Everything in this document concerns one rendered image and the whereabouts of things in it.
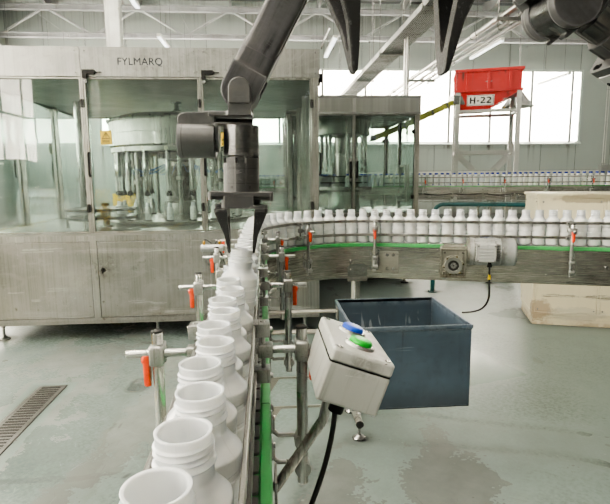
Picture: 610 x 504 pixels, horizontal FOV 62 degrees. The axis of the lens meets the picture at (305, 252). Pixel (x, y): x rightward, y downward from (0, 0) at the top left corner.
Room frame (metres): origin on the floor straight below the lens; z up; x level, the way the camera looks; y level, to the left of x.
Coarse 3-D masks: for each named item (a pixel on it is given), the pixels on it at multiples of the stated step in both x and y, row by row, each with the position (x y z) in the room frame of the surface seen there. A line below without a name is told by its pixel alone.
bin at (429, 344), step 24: (312, 312) 1.46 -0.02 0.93; (336, 312) 1.46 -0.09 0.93; (360, 312) 1.53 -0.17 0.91; (384, 312) 1.54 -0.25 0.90; (408, 312) 1.54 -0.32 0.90; (432, 312) 1.54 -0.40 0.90; (384, 336) 1.23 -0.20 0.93; (408, 336) 1.23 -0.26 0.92; (432, 336) 1.24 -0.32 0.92; (456, 336) 1.24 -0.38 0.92; (408, 360) 1.23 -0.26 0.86; (432, 360) 1.24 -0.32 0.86; (456, 360) 1.24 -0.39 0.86; (408, 384) 1.23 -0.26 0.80; (432, 384) 1.24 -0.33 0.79; (456, 384) 1.24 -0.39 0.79; (288, 408) 1.26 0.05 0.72; (384, 408) 1.23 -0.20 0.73
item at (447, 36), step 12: (444, 0) 0.38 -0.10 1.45; (456, 0) 0.35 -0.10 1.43; (468, 0) 0.34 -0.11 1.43; (444, 12) 0.38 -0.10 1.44; (456, 12) 0.35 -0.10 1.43; (468, 12) 0.35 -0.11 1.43; (444, 24) 0.38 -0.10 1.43; (456, 24) 0.35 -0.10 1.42; (444, 36) 0.37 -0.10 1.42; (456, 36) 0.35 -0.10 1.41; (444, 48) 0.36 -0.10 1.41; (444, 60) 0.36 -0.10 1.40; (444, 72) 0.36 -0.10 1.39
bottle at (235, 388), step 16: (208, 336) 0.49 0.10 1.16; (224, 336) 0.49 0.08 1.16; (208, 352) 0.45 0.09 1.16; (224, 352) 0.46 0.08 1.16; (224, 368) 0.46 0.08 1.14; (224, 384) 0.45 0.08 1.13; (240, 384) 0.46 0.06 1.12; (240, 400) 0.45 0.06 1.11; (240, 416) 0.45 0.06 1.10; (240, 432) 0.45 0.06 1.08
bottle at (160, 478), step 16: (128, 480) 0.24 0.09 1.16; (144, 480) 0.25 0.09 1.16; (160, 480) 0.25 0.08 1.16; (176, 480) 0.25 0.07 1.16; (192, 480) 0.24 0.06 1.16; (128, 496) 0.24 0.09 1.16; (144, 496) 0.25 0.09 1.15; (160, 496) 0.25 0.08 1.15; (176, 496) 0.25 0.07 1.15; (192, 496) 0.24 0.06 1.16
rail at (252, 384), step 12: (252, 336) 0.65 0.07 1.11; (252, 348) 0.60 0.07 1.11; (252, 360) 0.56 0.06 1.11; (252, 372) 0.52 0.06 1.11; (252, 384) 0.51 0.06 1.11; (252, 408) 0.58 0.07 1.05; (252, 420) 0.55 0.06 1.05; (252, 432) 0.52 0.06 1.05; (252, 444) 0.49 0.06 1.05; (252, 456) 0.47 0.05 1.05; (144, 468) 0.34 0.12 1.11; (252, 468) 0.45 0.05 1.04; (240, 480) 0.32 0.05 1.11; (252, 480) 0.44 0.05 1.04; (240, 492) 0.31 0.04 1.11
